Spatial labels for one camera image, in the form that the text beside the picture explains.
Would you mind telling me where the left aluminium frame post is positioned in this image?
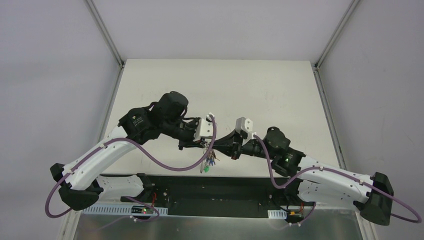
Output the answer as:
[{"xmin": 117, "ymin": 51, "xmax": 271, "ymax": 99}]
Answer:
[{"xmin": 83, "ymin": 0, "xmax": 125, "ymax": 69}]

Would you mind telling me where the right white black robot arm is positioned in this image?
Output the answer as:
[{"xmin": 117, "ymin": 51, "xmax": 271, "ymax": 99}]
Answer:
[{"xmin": 213, "ymin": 126, "xmax": 394, "ymax": 226}]

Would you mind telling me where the left white cable duct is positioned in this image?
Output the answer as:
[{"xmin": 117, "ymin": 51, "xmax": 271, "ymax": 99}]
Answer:
[{"xmin": 82, "ymin": 204, "xmax": 168, "ymax": 216}]

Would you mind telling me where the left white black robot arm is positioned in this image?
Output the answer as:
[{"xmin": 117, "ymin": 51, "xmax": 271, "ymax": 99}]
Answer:
[{"xmin": 50, "ymin": 91, "xmax": 216, "ymax": 211}]

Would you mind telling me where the aluminium frame post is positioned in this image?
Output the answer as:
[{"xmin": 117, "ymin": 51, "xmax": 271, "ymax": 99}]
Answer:
[
  {"xmin": 314, "ymin": 0, "xmax": 362, "ymax": 69},
  {"xmin": 83, "ymin": 0, "xmax": 125, "ymax": 69}
]

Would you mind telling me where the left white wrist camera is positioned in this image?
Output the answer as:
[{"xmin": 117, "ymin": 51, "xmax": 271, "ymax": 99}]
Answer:
[{"xmin": 193, "ymin": 112, "xmax": 215, "ymax": 142}]

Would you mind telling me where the right aluminium frame post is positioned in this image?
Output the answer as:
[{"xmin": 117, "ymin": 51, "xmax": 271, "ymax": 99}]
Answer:
[{"xmin": 314, "ymin": 0, "xmax": 362, "ymax": 69}]

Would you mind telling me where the white cable duct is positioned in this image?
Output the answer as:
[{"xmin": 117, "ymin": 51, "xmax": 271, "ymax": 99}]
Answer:
[
  {"xmin": 267, "ymin": 209, "xmax": 287, "ymax": 220},
  {"xmin": 82, "ymin": 204, "xmax": 168, "ymax": 216}
]

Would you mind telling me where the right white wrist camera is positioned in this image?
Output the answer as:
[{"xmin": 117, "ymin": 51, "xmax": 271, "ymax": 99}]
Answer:
[{"xmin": 235, "ymin": 117, "xmax": 253, "ymax": 134}]

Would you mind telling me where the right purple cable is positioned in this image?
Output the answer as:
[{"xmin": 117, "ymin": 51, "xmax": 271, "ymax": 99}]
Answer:
[{"xmin": 253, "ymin": 134, "xmax": 423, "ymax": 224}]

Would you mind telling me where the right white cable duct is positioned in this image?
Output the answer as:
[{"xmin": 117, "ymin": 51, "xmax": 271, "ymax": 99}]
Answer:
[{"xmin": 267, "ymin": 209, "xmax": 287, "ymax": 220}]

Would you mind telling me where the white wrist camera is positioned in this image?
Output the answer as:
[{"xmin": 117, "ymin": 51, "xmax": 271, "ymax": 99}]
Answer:
[
  {"xmin": 235, "ymin": 117, "xmax": 253, "ymax": 134},
  {"xmin": 193, "ymin": 112, "xmax": 215, "ymax": 142}
]

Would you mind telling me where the metal keyring with coloured keys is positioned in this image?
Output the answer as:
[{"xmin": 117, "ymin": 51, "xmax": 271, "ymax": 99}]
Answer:
[{"xmin": 200, "ymin": 141, "xmax": 220, "ymax": 174}]

